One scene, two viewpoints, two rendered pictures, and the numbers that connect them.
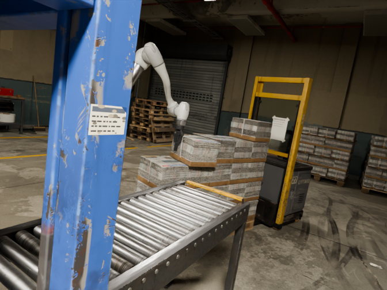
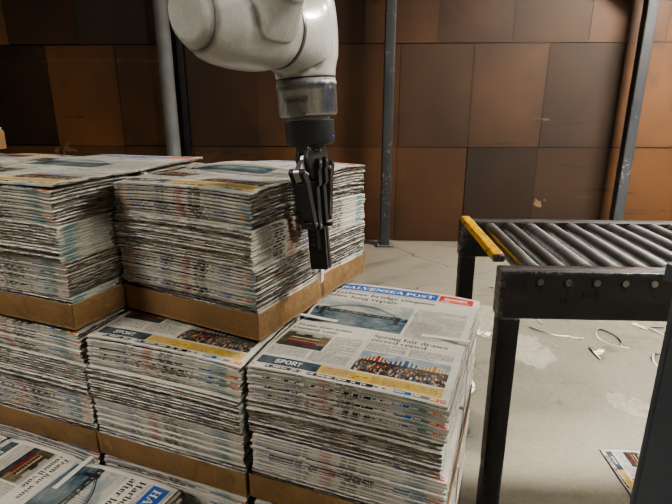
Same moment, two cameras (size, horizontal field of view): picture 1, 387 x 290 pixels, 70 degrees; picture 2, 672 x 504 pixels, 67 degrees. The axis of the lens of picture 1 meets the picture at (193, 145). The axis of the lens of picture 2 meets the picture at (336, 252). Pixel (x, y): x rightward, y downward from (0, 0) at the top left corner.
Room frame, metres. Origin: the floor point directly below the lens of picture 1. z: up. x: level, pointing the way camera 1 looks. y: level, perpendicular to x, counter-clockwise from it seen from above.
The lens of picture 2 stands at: (2.82, 0.87, 1.19)
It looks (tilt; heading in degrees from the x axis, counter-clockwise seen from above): 17 degrees down; 242
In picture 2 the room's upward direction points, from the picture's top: straight up
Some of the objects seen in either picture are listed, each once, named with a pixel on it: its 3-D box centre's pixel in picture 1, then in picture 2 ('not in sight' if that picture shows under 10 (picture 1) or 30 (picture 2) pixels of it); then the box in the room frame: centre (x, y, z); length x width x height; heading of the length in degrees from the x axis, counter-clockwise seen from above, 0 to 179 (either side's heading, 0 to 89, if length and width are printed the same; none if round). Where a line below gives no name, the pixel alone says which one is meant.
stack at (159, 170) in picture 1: (193, 198); (178, 471); (2.70, -0.09, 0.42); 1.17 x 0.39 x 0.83; 132
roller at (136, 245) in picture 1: (114, 235); not in sight; (1.06, 0.26, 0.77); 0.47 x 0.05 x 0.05; 60
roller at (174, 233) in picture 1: (146, 222); not in sight; (1.23, 0.17, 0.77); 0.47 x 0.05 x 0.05; 60
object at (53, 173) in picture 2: (213, 137); (82, 166); (2.80, -0.20, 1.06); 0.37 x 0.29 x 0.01; 40
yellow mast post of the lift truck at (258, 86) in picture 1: (248, 142); not in sight; (3.72, -0.73, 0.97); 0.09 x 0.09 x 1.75; 42
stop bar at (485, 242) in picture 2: (213, 190); (479, 235); (1.80, -0.18, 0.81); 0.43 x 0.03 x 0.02; 60
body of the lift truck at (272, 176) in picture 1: (275, 187); not in sight; (3.72, -1.23, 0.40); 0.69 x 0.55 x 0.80; 42
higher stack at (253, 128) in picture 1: (242, 173); not in sight; (3.18, -0.63, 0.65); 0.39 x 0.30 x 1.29; 42
